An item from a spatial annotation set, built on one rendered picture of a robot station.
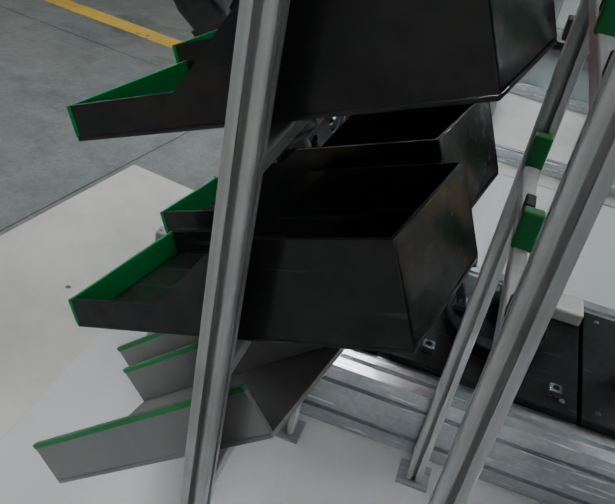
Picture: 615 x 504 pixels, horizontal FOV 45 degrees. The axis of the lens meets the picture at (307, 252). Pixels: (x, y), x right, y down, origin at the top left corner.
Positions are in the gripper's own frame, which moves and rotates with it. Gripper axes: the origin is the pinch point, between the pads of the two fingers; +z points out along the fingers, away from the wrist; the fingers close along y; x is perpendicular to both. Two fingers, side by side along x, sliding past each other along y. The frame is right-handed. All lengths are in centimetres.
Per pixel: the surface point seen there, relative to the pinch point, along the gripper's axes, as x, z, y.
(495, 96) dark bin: -37, -18, -52
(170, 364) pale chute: 5.7, 0.8, -35.7
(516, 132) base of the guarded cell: -4, 32, 104
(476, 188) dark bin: -27.8, -5.6, -30.0
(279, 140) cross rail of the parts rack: -23, -19, -48
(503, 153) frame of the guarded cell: -4, 29, 83
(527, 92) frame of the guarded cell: -4, 31, 133
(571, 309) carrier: -22.2, 30.8, 9.5
